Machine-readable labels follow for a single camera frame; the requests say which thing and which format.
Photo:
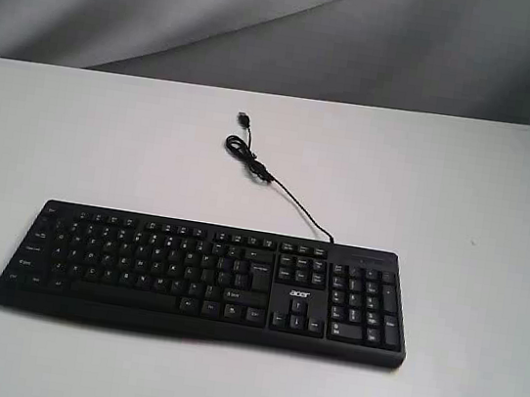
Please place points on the black acer keyboard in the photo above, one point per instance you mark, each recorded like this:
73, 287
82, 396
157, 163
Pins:
163, 275

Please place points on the grey backdrop cloth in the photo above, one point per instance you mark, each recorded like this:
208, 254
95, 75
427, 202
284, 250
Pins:
467, 58

